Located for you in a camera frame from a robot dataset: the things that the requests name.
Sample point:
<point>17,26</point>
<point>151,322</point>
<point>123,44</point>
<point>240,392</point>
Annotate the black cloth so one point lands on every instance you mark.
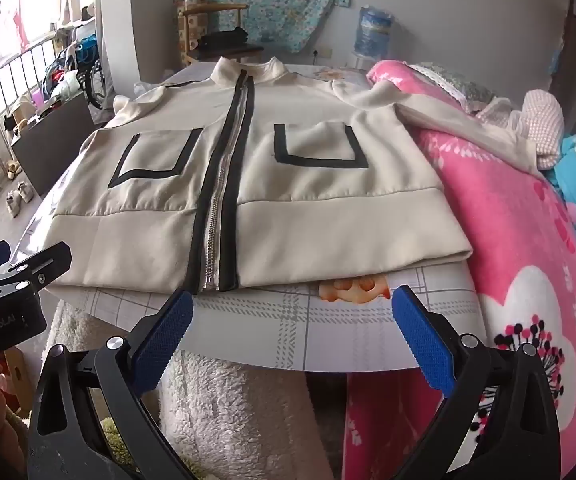
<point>222,40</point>

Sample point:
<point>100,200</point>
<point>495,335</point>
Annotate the grey lace-trimmed pillow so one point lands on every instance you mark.
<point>460,85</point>

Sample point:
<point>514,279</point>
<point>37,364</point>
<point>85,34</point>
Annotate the wheelchair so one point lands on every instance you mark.
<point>95,80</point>

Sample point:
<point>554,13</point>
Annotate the pink plastic container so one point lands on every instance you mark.
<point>38,99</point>

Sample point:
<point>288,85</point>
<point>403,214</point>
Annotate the blue water bottle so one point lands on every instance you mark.
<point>374,32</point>

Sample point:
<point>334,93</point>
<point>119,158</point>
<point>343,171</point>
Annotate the beige shoe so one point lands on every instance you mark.
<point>25,192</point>
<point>13,205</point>

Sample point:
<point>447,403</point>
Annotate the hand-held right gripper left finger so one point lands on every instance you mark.
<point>162,335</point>

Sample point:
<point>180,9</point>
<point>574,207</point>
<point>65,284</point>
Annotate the pink floral blanket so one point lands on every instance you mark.
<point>508,230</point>

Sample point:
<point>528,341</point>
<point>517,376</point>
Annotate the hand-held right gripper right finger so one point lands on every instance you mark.
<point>423,340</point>

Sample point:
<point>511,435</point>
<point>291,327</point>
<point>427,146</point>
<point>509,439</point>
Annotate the teal floral wall cloth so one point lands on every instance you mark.
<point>278,0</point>

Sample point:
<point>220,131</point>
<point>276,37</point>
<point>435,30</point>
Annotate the hanging red garment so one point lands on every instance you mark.
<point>21,27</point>

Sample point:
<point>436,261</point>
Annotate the pink checked cloth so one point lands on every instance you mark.
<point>543,120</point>

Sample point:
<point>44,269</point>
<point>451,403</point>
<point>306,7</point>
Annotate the black table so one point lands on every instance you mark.
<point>52,145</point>

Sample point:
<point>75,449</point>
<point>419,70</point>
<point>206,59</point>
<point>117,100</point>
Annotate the pile of clothes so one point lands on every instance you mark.
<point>60,77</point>

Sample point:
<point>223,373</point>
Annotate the cream zip jacket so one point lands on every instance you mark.
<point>298,170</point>

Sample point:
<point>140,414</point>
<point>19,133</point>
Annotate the wall socket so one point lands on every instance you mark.
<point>323,54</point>

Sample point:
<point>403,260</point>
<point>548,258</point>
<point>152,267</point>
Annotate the wooden chair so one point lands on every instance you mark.
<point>192,15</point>

